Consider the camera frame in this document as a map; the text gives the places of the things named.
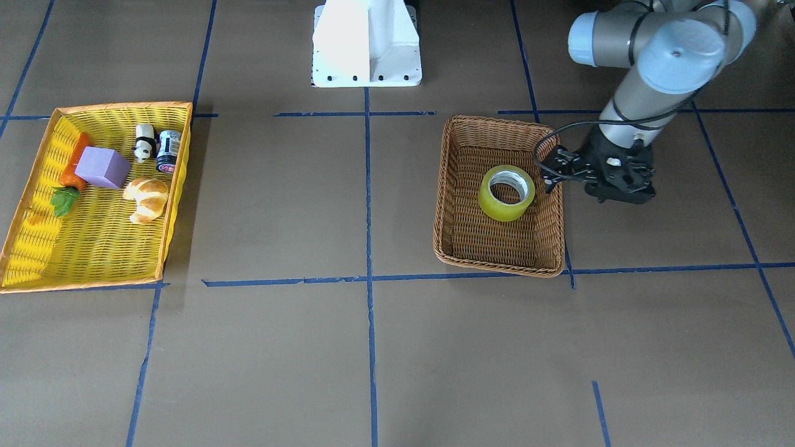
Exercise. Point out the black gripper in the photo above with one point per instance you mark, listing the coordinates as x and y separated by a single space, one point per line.
589 162

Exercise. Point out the yellow tape roll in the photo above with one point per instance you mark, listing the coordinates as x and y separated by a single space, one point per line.
511 176

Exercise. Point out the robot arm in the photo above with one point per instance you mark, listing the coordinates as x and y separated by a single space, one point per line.
671 50

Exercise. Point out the brown wicker basket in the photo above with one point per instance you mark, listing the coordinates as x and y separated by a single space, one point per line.
534 244

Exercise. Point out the yellow woven plastic basket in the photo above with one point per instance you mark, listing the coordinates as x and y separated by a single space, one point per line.
95 244

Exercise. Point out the small printed can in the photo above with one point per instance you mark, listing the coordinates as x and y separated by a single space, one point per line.
168 150

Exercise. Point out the toy croissant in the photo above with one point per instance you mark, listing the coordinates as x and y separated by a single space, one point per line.
150 196

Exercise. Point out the toy panda figure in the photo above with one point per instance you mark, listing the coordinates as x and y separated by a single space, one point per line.
145 143

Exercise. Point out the purple foam cube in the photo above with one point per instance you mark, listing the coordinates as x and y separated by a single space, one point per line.
101 167

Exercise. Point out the toy orange carrot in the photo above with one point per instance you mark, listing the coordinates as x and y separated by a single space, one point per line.
70 184

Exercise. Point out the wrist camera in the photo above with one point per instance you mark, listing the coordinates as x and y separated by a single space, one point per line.
562 165

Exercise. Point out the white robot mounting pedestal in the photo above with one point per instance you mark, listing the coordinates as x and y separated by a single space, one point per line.
366 44

